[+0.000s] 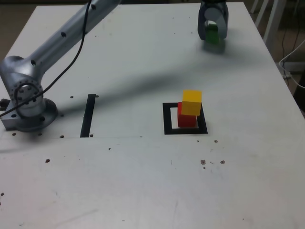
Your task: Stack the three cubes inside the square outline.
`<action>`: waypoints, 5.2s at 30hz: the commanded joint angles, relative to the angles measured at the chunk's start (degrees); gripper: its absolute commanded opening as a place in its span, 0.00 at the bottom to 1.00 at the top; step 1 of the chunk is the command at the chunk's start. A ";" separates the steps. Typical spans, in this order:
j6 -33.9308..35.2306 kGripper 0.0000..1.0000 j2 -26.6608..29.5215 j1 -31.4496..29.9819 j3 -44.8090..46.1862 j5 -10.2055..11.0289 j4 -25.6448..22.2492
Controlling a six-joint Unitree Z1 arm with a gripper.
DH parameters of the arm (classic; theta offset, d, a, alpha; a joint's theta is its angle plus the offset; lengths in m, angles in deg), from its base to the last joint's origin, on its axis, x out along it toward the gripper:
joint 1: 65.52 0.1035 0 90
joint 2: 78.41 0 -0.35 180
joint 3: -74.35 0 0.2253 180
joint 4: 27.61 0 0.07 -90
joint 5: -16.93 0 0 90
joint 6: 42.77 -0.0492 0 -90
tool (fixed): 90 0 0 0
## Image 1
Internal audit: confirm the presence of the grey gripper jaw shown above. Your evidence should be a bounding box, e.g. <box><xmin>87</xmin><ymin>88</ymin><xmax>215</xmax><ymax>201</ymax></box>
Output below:
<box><xmin>204</xmin><ymin>1</ymin><xmax>230</xmax><ymax>39</ymax></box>
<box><xmin>197</xmin><ymin>1</ymin><xmax>208</xmax><ymax>42</ymax></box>

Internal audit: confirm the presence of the green cube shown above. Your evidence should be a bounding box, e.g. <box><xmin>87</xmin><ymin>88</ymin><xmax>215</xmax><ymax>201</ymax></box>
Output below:
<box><xmin>204</xmin><ymin>21</ymin><xmax>220</xmax><ymax>45</ymax></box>

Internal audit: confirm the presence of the yellow cube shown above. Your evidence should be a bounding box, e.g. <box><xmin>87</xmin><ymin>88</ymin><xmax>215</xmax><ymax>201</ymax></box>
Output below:
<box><xmin>181</xmin><ymin>89</ymin><xmax>203</xmax><ymax>117</ymax></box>

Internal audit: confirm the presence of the red cube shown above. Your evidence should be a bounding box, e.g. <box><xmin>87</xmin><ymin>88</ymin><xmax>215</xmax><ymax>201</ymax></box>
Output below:
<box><xmin>177</xmin><ymin>102</ymin><xmax>198</xmax><ymax>128</ymax></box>

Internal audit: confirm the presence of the black tape square outline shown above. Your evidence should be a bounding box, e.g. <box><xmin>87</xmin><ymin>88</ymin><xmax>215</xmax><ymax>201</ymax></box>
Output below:
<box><xmin>163</xmin><ymin>102</ymin><xmax>208</xmax><ymax>135</ymax></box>

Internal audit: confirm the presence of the thin white furniture leg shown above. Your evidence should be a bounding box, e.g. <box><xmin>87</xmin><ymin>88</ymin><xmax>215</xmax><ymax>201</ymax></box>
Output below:
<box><xmin>255</xmin><ymin>0</ymin><xmax>270</xmax><ymax>26</ymax></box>
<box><xmin>249</xmin><ymin>0</ymin><xmax>261</xmax><ymax>14</ymax></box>

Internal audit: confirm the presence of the thick white table leg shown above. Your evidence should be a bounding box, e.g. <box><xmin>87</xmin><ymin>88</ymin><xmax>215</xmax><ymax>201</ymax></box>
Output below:
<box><xmin>263</xmin><ymin>0</ymin><xmax>286</xmax><ymax>47</ymax></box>

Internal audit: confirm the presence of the black tape strip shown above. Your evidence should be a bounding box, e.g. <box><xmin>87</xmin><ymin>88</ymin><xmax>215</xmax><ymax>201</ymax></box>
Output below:
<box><xmin>80</xmin><ymin>94</ymin><xmax>96</xmax><ymax>138</ymax></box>

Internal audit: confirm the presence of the black floor cable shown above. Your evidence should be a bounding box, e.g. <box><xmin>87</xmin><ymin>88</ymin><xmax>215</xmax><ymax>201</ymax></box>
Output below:
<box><xmin>282</xmin><ymin>28</ymin><xmax>301</xmax><ymax>81</ymax></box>

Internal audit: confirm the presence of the white floor cable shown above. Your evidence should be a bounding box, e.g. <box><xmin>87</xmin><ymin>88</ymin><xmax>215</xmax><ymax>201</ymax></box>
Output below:
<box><xmin>278</xmin><ymin>39</ymin><xmax>305</xmax><ymax>89</ymax></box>

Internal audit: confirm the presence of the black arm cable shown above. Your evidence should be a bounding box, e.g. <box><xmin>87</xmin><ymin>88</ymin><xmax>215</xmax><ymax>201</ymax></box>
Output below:
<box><xmin>0</xmin><ymin>0</ymin><xmax>93</xmax><ymax>119</ymax></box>

